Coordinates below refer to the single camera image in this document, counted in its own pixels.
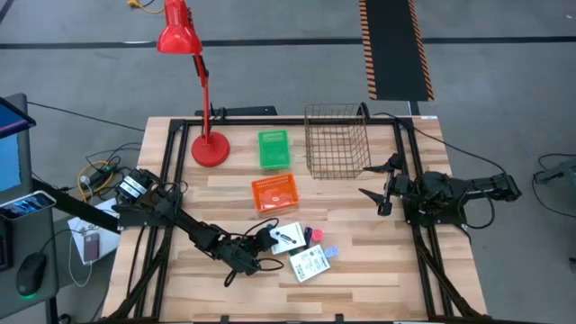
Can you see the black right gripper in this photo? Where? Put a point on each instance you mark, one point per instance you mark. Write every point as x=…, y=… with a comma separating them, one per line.
x=399, y=184

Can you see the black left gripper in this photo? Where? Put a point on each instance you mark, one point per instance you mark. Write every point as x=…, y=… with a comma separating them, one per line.
x=261, y=240

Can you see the white box with product picture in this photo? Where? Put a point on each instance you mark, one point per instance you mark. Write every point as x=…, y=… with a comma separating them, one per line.
x=292, y=231

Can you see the white box with printed labels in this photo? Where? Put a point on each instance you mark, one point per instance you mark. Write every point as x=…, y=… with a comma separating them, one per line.
x=310, y=265

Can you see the small pink box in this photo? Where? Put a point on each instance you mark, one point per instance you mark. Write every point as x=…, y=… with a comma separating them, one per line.
x=317, y=235

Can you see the small light blue box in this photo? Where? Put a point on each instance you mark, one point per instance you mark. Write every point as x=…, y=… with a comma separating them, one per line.
x=331, y=252

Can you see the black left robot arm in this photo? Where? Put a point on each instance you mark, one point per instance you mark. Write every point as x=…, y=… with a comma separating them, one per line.
x=198, y=234

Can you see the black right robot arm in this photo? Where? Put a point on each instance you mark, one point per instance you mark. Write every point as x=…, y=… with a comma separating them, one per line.
x=472, y=184

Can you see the orange plastic basket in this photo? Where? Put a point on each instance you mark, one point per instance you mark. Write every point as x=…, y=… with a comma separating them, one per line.
x=274, y=183

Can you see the green plastic basket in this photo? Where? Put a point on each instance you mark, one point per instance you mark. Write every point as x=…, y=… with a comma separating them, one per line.
x=274, y=150

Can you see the red desk lamp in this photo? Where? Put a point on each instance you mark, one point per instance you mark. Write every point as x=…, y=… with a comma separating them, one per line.
x=210, y=150

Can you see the black metal bar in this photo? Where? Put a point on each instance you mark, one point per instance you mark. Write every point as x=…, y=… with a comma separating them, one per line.
x=247, y=110

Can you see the black mat with striped edges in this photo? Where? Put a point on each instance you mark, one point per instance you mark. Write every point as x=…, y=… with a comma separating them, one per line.
x=393, y=45

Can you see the maroon phone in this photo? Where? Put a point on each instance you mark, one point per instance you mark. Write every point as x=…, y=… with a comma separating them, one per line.
x=91, y=246

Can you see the white paper sheet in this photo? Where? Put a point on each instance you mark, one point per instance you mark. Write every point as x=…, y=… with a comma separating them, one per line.
x=78, y=229

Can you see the black diagonal bar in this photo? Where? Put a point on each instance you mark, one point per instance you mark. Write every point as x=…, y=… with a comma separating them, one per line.
x=72, y=204

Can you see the black computer mouse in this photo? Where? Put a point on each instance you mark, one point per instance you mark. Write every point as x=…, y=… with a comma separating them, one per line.
x=31, y=272

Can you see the grey side desk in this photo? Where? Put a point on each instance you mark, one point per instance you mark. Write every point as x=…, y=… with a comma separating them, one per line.
x=27, y=234

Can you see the smartphone with lit screen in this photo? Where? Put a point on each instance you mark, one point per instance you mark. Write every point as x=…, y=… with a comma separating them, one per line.
x=27, y=204

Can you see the black keyboard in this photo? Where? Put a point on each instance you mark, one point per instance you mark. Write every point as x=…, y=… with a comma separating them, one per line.
x=3, y=247

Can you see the computer monitor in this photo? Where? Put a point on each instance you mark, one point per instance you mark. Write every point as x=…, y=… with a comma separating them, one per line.
x=9, y=157

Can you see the black aluminium table frame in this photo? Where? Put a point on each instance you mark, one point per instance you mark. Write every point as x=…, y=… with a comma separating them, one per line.
x=288, y=121

